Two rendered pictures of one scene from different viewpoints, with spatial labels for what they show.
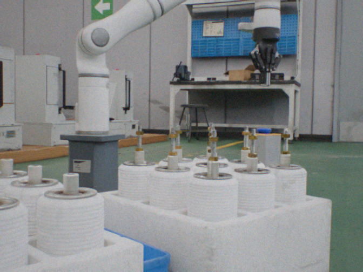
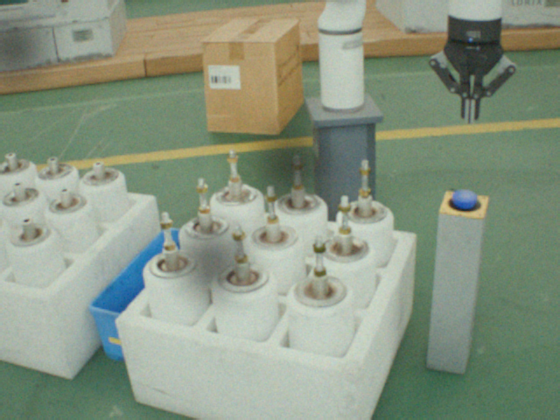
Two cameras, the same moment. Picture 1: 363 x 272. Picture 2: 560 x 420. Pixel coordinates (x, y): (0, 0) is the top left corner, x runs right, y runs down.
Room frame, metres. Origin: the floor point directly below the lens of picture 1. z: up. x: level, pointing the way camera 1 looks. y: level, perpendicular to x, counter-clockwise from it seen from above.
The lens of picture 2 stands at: (0.61, -0.93, 0.81)
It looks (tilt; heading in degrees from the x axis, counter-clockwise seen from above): 28 degrees down; 65
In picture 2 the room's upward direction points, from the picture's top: 4 degrees counter-clockwise
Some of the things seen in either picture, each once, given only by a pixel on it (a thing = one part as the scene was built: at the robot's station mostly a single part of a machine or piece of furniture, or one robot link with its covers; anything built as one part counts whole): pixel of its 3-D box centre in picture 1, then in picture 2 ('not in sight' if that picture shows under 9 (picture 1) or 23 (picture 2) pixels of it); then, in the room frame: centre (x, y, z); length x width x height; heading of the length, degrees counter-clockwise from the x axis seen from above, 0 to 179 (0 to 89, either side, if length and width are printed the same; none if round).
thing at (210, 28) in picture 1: (213, 27); not in sight; (6.20, -0.41, 1.54); 0.32 x 0.02 x 0.25; 69
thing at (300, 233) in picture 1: (210, 235); (279, 318); (1.00, -0.07, 0.09); 0.39 x 0.39 x 0.18; 42
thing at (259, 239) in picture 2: (212, 165); (274, 237); (1.00, -0.07, 0.25); 0.08 x 0.08 x 0.01
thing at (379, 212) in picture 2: (210, 157); (365, 213); (1.16, -0.08, 0.25); 0.08 x 0.08 x 0.01
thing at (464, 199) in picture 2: (263, 131); (465, 200); (1.25, -0.23, 0.32); 0.04 x 0.04 x 0.02
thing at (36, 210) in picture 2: not in sight; (31, 237); (0.64, 0.33, 0.16); 0.10 x 0.10 x 0.18
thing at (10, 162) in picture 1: (6, 168); (99, 171); (0.80, 0.33, 0.26); 0.02 x 0.02 x 0.03
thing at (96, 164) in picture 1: (93, 182); (344, 169); (1.33, 0.27, 0.15); 0.15 x 0.15 x 0.30; 69
